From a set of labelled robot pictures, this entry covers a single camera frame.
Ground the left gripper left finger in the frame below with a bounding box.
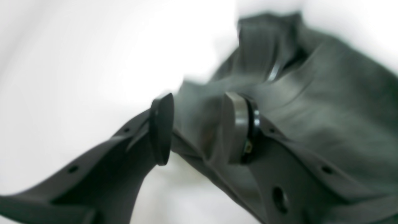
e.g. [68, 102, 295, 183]
[0, 93, 174, 224]

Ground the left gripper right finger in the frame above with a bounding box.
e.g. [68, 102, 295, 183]
[222, 92, 397, 224]

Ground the dark grey t-shirt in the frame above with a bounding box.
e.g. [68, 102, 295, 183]
[171, 14, 397, 224]

